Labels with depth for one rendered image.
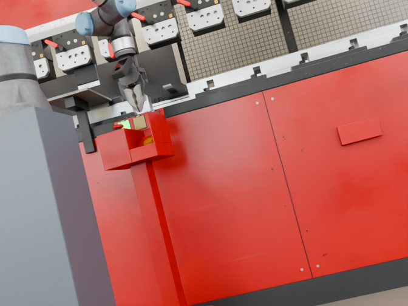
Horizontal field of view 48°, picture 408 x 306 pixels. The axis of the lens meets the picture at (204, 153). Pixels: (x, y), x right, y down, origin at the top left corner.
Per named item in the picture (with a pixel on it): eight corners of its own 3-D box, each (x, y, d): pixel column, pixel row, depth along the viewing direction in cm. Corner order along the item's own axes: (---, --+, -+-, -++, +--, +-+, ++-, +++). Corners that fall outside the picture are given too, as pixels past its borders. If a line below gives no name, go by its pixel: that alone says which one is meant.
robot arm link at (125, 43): (126, 35, 154) (105, 43, 156) (130, 48, 154) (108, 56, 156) (135, 39, 161) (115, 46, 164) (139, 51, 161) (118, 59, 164)
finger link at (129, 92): (145, 112, 162) (138, 87, 162) (138, 112, 156) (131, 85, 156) (137, 114, 163) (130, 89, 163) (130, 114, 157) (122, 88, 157)
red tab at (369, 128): (342, 145, 170) (337, 127, 171) (341, 145, 172) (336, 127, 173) (383, 134, 168) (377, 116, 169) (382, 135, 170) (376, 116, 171)
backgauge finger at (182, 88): (154, 92, 203) (152, 82, 203) (167, 102, 228) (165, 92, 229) (180, 85, 201) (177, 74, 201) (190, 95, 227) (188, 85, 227)
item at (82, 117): (76, 152, 175) (63, 98, 177) (90, 154, 190) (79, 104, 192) (85, 149, 175) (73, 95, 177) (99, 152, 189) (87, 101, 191)
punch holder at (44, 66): (17, 84, 204) (10, 48, 205) (27, 87, 212) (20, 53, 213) (48, 74, 202) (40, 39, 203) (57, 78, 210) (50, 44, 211)
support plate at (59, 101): (44, 102, 176) (44, 99, 176) (73, 112, 202) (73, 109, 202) (87, 89, 174) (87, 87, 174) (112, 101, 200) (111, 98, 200)
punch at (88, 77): (78, 90, 203) (73, 70, 204) (79, 91, 205) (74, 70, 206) (99, 84, 202) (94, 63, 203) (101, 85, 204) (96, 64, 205)
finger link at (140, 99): (153, 109, 161) (146, 84, 161) (146, 109, 156) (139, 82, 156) (145, 112, 162) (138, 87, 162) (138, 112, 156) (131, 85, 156)
